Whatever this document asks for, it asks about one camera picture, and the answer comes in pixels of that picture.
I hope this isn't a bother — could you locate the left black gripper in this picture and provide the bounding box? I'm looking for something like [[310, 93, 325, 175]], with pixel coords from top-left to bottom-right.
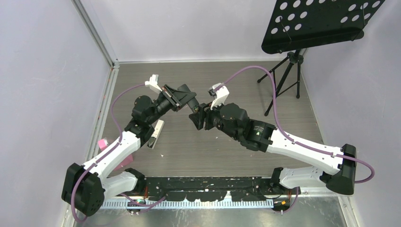
[[147, 85, 196, 125]]

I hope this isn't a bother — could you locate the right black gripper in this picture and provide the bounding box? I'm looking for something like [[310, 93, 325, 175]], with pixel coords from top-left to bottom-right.
[[190, 96, 240, 140]]

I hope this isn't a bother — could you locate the black remote control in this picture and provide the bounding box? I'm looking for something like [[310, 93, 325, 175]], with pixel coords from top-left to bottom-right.
[[188, 99, 200, 114]]

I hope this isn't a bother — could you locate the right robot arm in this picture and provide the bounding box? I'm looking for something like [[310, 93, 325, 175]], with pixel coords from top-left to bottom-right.
[[189, 103, 356, 195]]

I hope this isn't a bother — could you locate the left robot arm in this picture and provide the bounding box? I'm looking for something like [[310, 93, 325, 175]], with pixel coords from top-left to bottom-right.
[[61, 84, 198, 222]]

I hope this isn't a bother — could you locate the white silver prism bar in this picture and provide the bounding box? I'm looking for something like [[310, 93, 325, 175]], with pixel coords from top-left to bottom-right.
[[147, 120, 165, 149]]

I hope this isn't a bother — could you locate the pink metronome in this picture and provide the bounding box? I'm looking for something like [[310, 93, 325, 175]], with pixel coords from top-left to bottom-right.
[[97, 138, 133, 171]]

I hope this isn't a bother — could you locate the black tripod stand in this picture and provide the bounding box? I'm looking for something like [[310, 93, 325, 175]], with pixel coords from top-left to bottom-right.
[[269, 49, 304, 99]]

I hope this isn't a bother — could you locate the black perforated music stand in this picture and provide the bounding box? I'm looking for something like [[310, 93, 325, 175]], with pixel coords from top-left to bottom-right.
[[261, 0, 384, 54]]

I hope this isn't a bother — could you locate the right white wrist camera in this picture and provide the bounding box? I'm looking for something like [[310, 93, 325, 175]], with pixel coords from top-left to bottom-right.
[[208, 83, 229, 110]]

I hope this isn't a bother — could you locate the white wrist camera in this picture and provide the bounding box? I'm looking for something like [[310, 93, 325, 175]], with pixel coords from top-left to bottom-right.
[[145, 74, 162, 94], [208, 83, 229, 110]]

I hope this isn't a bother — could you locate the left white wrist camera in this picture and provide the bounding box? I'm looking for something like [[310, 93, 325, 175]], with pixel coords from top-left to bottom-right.
[[145, 74, 162, 94]]

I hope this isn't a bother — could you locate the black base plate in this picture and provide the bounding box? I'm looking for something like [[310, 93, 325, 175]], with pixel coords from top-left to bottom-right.
[[132, 176, 284, 202]]

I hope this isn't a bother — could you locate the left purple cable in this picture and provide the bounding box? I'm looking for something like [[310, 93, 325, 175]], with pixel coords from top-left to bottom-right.
[[70, 83, 148, 223]]

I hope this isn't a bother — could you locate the white slotted cable duct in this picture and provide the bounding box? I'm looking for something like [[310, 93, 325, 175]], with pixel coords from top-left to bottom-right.
[[101, 199, 274, 210]]

